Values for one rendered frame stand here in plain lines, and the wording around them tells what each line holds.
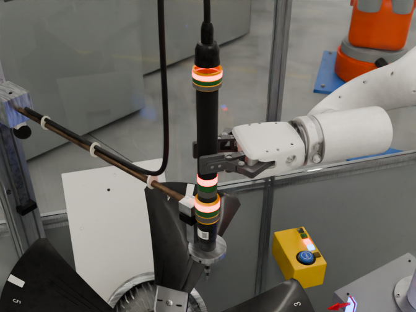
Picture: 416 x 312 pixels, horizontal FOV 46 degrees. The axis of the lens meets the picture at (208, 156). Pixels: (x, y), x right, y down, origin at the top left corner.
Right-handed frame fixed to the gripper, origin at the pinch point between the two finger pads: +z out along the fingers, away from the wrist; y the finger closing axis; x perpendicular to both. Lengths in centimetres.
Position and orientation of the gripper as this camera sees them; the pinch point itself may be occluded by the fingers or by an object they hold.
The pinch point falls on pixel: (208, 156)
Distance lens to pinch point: 79.6
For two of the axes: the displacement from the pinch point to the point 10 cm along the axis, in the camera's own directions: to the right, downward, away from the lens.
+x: 0.0, -8.2, -5.7
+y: -2.7, -5.5, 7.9
